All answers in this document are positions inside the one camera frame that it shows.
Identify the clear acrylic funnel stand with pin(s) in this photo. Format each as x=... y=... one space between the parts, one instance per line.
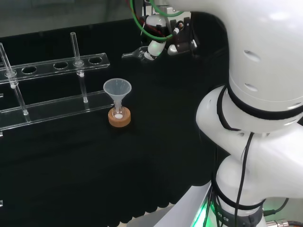
x=59 y=111

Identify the black bench cloth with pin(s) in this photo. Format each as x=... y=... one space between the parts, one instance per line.
x=71 y=165

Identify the small round-bottom glass flask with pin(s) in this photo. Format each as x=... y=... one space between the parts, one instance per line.
x=118 y=114

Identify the translucent plastic funnel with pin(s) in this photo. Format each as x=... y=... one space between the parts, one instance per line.
x=117 y=87

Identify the clear glass weighing funnel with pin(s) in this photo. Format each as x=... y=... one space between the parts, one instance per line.
x=132 y=55

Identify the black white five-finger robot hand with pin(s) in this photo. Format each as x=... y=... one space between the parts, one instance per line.
x=182 y=40

